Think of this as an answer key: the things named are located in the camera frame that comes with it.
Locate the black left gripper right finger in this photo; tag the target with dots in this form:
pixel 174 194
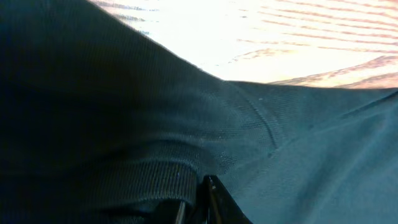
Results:
pixel 221 206

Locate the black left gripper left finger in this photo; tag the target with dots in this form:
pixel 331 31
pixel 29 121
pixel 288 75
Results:
pixel 176 212

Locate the black t-shirt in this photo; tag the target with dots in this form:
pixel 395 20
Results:
pixel 99 124

